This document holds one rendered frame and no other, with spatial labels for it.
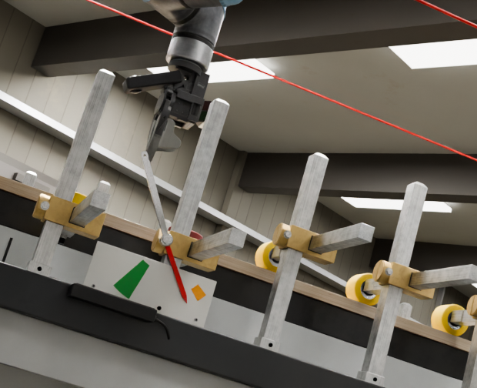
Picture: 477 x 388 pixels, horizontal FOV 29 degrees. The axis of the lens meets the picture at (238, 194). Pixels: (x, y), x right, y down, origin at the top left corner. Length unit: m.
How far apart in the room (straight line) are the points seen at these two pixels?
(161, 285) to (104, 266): 0.12
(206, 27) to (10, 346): 0.74
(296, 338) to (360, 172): 6.59
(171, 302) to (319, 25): 4.14
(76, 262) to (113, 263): 0.23
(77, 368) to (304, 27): 4.32
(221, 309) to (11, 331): 0.53
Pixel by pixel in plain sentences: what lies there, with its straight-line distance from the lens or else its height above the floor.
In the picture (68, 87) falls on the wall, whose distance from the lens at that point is 8.34.
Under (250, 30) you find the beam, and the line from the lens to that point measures 6.25.
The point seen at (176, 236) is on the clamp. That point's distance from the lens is 1.89.
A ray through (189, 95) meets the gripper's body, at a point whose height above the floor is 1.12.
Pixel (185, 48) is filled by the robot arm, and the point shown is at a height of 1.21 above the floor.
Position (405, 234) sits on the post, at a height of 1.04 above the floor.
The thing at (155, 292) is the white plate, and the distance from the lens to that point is 1.87.
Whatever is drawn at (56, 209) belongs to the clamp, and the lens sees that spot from 1.85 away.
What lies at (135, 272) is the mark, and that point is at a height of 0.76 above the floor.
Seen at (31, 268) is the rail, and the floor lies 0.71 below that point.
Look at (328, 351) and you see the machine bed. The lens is 2.23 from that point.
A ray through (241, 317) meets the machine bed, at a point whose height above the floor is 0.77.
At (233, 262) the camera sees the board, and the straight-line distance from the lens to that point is 2.14.
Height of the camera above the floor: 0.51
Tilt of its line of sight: 14 degrees up
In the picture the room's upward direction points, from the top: 17 degrees clockwise
